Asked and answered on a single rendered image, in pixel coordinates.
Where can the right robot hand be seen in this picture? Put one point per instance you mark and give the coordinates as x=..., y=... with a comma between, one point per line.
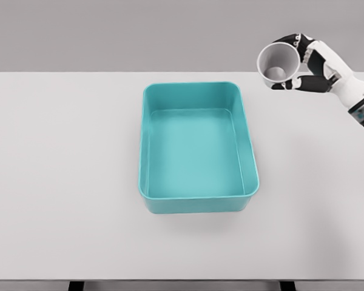
x=330, y=62

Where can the white paper cup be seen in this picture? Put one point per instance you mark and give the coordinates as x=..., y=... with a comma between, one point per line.
x=277, y=62

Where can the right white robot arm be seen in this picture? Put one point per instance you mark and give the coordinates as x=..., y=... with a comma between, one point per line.
x=360, y=100

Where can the teal rectangular plastic basket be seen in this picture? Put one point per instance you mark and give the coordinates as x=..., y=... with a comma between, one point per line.
x=197, y=151

